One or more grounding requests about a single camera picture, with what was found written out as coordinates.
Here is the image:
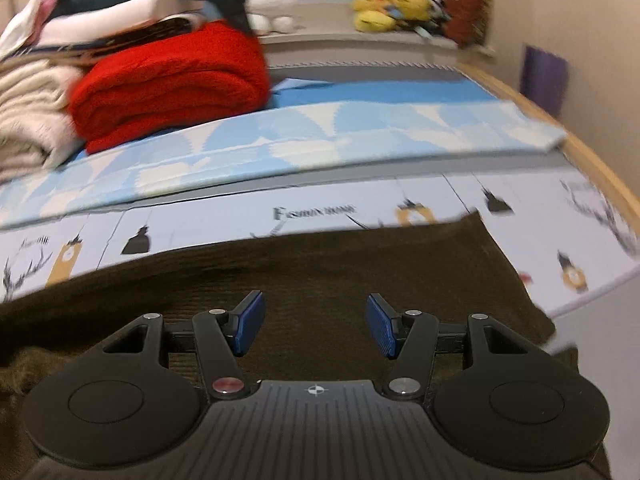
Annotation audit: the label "dark striped folded cloth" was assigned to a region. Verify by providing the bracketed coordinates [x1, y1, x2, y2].
[1, 12, 206, 72]

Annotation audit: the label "dark olive corduroy pants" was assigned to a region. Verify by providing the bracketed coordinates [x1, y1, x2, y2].
[1, 214, 604, 479]

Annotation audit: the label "white deer print bedsheet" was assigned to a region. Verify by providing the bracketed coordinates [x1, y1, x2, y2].
[1, 168, 639, 316]

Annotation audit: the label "light blue patterned quilt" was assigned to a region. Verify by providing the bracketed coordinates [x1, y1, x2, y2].
[1, 74, 566, 229]

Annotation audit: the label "white pillow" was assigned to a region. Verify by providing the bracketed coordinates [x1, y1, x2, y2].
[38, 0, 204, 46]

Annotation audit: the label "white plush toy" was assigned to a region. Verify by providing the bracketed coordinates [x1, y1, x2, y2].
[245, 0, 298, 36]

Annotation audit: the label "yellow plush toy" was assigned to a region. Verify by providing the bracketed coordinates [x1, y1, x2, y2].
[352, 0, 432, 34]

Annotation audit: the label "red folded blanket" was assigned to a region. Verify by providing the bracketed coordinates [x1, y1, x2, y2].
[68, 20, 270, 154]

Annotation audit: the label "dark red bag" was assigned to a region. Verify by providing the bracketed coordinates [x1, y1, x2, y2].
[442, 0, 491, 48]

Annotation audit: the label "white window sill ledge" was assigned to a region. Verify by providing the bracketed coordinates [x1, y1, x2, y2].
[260, 0, 497, 58]

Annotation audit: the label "cream folded blanket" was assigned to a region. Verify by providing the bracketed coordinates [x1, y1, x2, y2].
[0, 60, 85, 182]

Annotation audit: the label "wooden bed frame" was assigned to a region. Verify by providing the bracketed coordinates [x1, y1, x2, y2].
[458, 63, 640, 234]

